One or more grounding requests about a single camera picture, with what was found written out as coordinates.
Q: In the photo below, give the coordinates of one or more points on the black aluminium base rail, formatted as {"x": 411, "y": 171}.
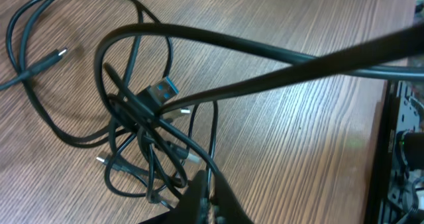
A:
{"x": 396, "y": 187}

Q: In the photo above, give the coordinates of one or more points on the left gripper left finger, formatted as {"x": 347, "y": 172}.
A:
{"x": 192, "y": 207}

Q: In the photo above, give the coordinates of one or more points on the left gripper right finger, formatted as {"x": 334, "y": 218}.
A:
{"x": 226, "y": 208}

